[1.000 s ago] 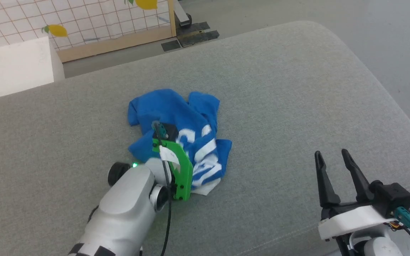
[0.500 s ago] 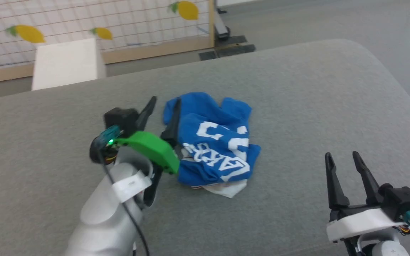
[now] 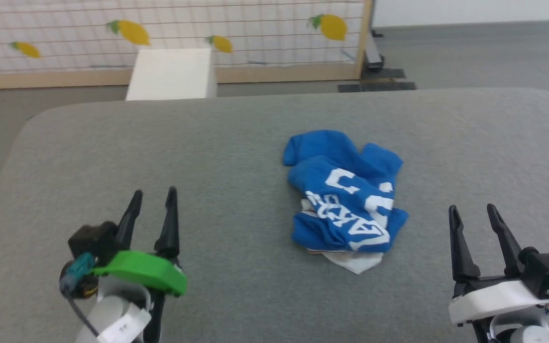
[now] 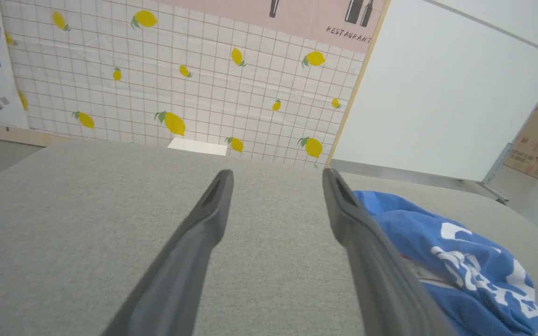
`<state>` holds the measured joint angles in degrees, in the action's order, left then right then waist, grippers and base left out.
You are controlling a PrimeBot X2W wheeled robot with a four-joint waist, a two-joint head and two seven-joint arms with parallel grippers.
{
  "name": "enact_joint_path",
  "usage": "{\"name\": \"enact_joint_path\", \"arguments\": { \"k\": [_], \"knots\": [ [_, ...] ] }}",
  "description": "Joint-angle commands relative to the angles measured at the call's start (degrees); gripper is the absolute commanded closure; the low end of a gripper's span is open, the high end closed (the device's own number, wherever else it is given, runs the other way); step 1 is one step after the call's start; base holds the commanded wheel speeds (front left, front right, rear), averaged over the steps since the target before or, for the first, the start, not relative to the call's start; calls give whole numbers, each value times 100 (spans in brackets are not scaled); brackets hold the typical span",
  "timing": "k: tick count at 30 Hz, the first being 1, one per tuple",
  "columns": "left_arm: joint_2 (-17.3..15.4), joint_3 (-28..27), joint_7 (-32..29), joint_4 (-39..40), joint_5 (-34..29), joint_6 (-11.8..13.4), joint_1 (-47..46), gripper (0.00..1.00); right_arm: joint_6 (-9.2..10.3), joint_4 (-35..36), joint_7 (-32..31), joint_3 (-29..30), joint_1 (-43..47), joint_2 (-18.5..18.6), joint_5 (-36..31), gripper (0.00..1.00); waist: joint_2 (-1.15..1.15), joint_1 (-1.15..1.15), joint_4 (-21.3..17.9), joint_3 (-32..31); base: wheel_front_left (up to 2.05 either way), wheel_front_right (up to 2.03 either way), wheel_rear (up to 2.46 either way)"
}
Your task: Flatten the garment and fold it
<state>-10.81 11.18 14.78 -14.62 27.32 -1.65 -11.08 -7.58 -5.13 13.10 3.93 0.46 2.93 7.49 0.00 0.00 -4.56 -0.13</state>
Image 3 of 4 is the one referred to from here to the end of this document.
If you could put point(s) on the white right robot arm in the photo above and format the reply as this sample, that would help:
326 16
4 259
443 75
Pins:
522 331

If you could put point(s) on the white box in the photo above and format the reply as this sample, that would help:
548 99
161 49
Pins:
172 74

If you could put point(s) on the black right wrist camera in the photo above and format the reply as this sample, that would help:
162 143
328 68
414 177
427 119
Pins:
548 271

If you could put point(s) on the small black floor mat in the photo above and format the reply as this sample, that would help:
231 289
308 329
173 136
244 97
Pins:
384 74

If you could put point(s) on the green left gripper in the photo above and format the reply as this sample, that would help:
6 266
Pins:
146 274

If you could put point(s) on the blue and white jersey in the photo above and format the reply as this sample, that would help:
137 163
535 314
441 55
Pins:
346 200

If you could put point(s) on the long black floor mat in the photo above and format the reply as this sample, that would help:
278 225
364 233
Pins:
379 87

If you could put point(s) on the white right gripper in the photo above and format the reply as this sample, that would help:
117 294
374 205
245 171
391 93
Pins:
493 300

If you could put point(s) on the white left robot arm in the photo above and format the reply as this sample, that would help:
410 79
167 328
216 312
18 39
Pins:
112 317

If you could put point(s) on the grey metal partition foot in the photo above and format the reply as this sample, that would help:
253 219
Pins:
372 52

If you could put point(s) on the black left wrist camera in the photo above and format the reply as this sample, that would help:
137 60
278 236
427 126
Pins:
93 243

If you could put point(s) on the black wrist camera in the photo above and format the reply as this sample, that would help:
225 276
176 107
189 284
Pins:
548 271
93 243

